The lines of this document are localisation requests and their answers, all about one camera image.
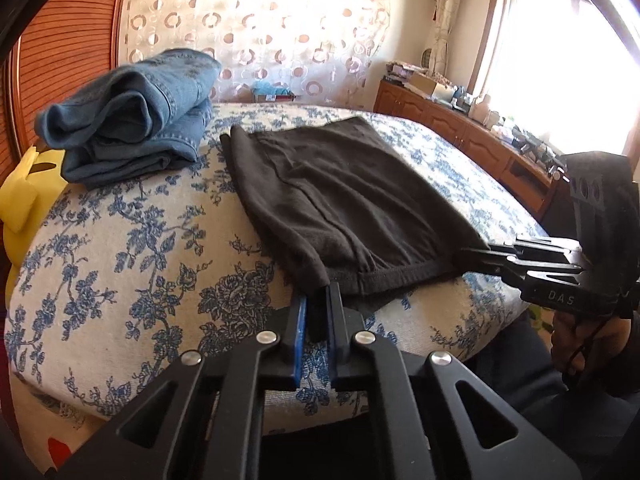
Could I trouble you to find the black fleece pants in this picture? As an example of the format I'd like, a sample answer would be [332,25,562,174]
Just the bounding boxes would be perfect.
[220,117,487,298]

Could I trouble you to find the person's right forearm dark sleeve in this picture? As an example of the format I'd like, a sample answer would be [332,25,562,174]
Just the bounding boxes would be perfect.
[466,314,639,479]

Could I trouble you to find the person's right hand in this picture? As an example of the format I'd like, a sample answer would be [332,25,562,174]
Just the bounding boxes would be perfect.
[551,311,632,374]

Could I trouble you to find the wooden sideboard cabinet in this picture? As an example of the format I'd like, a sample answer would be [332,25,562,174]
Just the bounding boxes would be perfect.
[373,79,570,220]

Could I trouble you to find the blue floral white bedspread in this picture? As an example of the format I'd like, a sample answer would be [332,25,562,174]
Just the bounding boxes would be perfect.
[4,104,547,431]

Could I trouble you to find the blue item on box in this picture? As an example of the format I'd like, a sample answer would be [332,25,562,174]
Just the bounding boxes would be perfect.
[250,80,297,103]

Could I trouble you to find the folded blue jeans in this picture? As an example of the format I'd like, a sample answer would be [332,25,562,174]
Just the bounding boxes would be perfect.
[35,49,221,188]

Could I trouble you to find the sheer circle-patterned curtain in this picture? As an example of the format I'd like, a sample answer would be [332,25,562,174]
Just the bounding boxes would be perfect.
[118,0,392,108]

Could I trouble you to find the yellow plush toy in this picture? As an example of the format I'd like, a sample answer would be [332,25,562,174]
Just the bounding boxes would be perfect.
[0,144,68,266]

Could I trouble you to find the wooden slatted wardrobe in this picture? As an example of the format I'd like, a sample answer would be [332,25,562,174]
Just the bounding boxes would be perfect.
[1,0,124,177]

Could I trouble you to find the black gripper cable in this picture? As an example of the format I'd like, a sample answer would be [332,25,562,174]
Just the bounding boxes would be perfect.
[566,316,609,369]

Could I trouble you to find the window with wooden frame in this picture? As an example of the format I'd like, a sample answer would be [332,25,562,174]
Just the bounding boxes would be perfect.
[473,0,639,154]

